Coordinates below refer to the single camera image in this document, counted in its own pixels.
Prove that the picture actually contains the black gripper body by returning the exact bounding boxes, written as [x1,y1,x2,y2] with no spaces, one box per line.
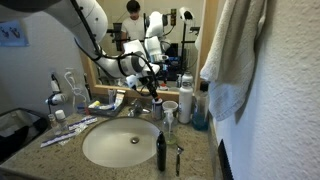
[126,70,158,97]

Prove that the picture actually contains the white can with orange lid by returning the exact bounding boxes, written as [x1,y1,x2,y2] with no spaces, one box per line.
[152,98,163,120]

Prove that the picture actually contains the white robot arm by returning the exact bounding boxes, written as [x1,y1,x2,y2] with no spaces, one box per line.
[0,0,159,99]

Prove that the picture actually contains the chrome tap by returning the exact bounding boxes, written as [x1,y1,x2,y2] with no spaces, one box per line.
[128,99,150,117]

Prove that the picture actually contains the white plastic cup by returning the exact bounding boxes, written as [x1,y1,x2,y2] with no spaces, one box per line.
[162,101,178,115]

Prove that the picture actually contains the white water bottle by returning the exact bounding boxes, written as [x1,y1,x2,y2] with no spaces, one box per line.
[179,72,193,124]

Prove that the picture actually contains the clear spray bottle green liquid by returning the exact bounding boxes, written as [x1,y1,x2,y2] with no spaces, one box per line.
[163,109,177,145]

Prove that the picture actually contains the wooden framed mirror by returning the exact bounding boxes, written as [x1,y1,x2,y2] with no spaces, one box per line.
[78,0,221,102]

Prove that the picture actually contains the blue mouthwash bottle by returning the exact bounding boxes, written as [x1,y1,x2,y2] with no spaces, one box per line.
[192,81,208,131]

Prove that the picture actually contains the black toiletry tray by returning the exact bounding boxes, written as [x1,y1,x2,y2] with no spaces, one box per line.
[88,100,124,117]

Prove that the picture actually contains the black bottle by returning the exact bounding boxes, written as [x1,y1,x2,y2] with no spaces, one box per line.
[156,131,167,171]

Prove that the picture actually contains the white oval sink basin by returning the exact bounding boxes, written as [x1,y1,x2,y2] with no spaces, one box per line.
[82,117,160,168]

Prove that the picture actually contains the black razor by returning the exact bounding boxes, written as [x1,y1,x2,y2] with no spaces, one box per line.
[176,145,184,177]

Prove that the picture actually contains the blue white blister pack strip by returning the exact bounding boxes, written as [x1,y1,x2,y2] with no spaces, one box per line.
[68,116,97,130]

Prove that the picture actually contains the white hanging towel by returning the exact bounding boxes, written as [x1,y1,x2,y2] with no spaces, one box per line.
[200,0,268,121]

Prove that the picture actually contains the electric toothbrush on charger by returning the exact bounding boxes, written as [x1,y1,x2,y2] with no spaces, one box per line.
[45,74,67,108]

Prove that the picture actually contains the small clear bottle white cap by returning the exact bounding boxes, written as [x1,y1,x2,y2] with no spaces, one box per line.
[48,114,62,136]

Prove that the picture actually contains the black bin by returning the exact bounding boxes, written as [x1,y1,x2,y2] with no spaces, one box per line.
[0,108,49,162]

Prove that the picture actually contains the black wall vent grille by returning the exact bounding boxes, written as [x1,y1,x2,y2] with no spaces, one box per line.
[218,140,234,180]

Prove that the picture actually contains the blue wall poster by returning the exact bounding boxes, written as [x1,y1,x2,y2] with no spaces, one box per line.
[0,20,29,47]

